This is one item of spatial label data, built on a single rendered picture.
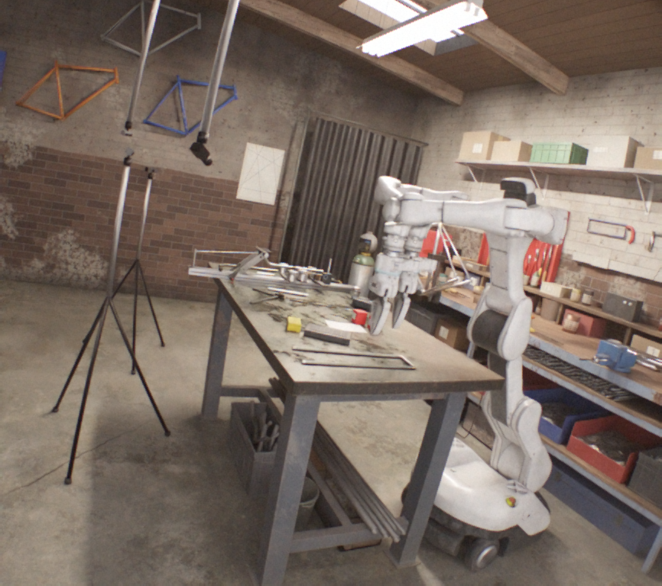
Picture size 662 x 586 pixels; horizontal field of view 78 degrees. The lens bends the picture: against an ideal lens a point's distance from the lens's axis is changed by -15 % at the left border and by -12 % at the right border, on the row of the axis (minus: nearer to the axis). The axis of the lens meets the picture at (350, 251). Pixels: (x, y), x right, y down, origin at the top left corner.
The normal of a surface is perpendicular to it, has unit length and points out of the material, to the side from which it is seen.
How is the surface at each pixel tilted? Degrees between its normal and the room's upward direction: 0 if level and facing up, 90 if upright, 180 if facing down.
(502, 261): 111
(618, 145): 92
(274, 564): 90
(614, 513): 90
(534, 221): 87
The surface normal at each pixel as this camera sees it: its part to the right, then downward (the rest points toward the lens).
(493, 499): 0.04, -0.79
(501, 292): -0.85, 0.29
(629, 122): -0.88, -0.14
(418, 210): -0.29, -0.04
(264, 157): 0.43, 0.18
